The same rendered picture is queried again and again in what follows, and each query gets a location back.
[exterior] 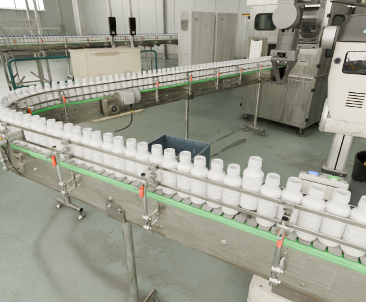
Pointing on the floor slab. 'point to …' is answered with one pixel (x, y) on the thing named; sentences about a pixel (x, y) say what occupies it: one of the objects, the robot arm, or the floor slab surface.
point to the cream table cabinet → (105, 65)
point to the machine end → (281, 98)
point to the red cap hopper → (21, 32)
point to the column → (79, 17)
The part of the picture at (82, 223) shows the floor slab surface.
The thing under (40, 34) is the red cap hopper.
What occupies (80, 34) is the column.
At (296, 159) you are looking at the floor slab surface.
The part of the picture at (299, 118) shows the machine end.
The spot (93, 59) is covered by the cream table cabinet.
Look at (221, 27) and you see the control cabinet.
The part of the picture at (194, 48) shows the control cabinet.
